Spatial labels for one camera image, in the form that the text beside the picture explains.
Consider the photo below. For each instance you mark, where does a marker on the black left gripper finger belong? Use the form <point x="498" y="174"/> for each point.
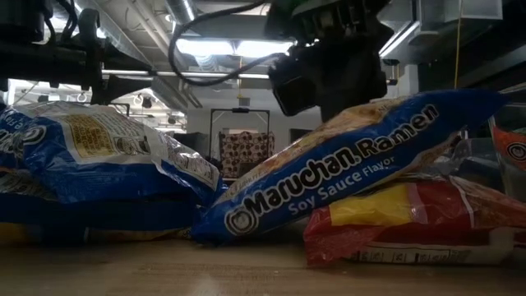
<point x="119" y="59"/>
<point x="117" y="86"/>

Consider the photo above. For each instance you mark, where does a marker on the blue Maruchan ramen packet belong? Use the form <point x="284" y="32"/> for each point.
<point x="123" y="214"/>
<point x="476" y="168"/>
<point x="102" y="177"/>

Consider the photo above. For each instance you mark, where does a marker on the blue soy sauce ramen packet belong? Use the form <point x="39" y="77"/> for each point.
<point x="328" y="177"/>

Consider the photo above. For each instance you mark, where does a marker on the red Maruchan ramen packet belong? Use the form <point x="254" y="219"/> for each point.
<point x="370" y="209"/>
<point x="411" y="255"/>

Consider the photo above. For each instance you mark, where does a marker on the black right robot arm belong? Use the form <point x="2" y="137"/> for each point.
<point x="353" y="20"/>

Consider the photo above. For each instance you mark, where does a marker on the black hanging spotlight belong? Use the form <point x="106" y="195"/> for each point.
<point x="146" y="103"/>

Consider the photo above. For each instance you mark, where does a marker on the white ceiling pipe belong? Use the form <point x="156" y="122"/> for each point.
<point x="156" y="74"/>

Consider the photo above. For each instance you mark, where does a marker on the black monitor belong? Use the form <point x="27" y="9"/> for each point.
<point x="304" y="135"/>

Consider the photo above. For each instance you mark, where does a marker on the bright ceiling light panel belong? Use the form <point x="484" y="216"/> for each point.
<point x="213" y="47"/>

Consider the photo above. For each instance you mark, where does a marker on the clear plastic container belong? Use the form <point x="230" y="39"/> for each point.
<point x="513" y="185"/>

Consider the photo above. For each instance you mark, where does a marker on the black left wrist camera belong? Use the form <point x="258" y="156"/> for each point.
<point x="20" y="18"/>

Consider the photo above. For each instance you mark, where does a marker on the silver round ceiling duct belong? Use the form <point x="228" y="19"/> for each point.
<point x="181" y="10"/>

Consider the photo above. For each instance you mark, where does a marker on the black metal cart frame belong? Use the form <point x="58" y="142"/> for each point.
<point x="211" y="135"/>

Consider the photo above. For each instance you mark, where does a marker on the grey rectangular ceiling duct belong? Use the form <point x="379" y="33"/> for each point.
<point x="460" y="10"/>

